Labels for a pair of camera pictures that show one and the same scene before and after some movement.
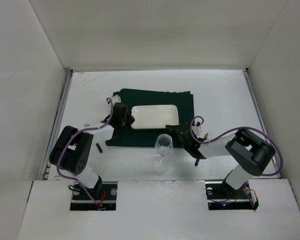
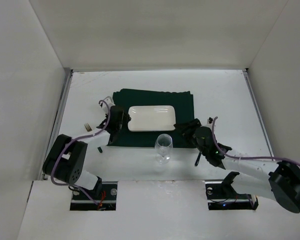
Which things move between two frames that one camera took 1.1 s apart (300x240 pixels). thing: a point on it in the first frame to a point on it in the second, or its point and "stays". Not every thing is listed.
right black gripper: x=183 y=135 to x=190 y=128
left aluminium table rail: x=67 y=77 stays
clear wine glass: x=163 y=145 stays
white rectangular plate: x=154 y=116 stays
